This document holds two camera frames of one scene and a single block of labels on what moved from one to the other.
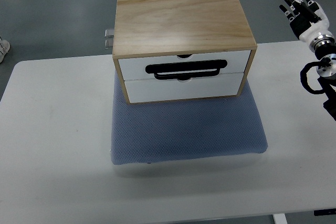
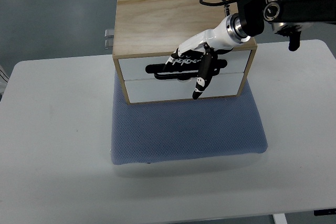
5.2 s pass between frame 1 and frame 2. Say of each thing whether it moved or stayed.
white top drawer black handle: stayed
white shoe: moved
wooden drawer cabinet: stayed
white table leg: stayed
